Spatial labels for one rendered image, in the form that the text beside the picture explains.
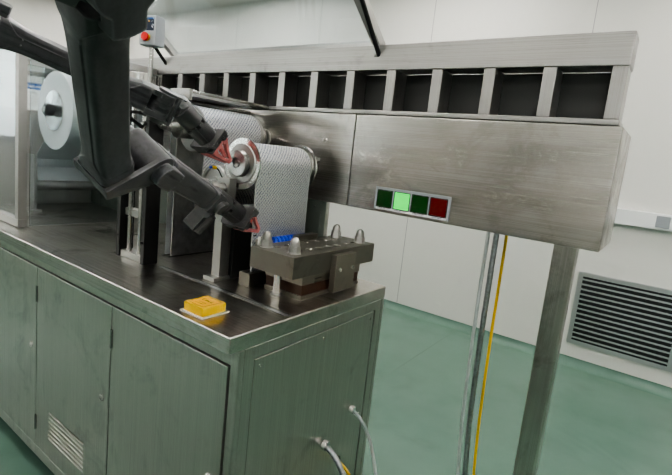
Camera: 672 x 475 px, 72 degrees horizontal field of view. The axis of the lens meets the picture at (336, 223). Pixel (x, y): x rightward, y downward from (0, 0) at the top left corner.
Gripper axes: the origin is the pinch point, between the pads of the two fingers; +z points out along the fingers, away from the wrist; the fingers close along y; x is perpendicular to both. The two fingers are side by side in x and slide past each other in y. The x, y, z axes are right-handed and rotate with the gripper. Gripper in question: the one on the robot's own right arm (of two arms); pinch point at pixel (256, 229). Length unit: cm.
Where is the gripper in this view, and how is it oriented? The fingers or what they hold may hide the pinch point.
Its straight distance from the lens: 137.1
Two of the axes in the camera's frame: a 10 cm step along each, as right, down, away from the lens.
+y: 8.0, 1.7, -5.7
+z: 4.5, 4.5, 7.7
